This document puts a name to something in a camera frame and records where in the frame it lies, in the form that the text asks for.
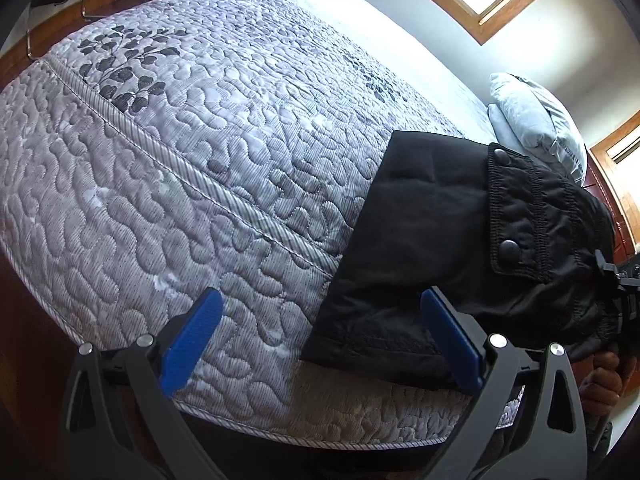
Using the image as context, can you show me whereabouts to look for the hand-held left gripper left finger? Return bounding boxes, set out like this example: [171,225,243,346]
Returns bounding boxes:
[57,287,226,480]

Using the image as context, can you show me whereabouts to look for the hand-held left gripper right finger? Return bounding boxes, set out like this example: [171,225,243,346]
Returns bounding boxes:
[420,287,590,480]

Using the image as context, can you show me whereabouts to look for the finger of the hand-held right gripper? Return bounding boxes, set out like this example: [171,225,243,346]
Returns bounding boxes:
[594,250,623,292]

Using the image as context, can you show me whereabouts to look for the black quilted pants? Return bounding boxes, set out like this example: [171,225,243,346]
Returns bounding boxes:
[300,130,623,392]

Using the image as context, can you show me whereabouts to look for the person's right hand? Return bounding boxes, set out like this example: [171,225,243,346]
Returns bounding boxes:
[582,351,624,416]

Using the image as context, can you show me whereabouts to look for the red-brown wooden headboard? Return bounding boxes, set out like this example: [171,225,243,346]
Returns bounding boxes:
[582,157,634,261]

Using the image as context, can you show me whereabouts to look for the narrow wooden-framed window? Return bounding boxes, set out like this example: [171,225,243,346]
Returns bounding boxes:
[589,110,640,256]

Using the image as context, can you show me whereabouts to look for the bed with grey quilted cover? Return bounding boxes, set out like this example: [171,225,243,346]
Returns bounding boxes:
[0,0,532,448]

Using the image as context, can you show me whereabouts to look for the grey pillow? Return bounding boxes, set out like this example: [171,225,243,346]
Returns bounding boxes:
[487,71,587,183]

